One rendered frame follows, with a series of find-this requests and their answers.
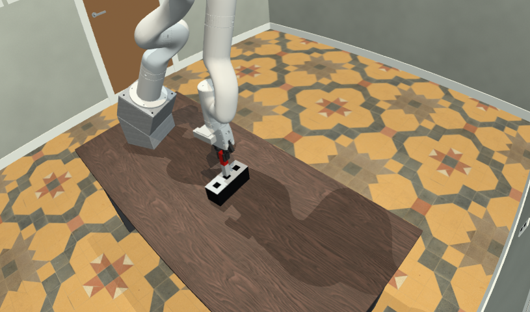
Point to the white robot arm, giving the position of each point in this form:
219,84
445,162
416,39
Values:
218,95

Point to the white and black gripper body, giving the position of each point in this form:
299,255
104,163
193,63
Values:
223,135

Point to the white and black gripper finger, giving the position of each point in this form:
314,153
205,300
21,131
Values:
217,149
226,154

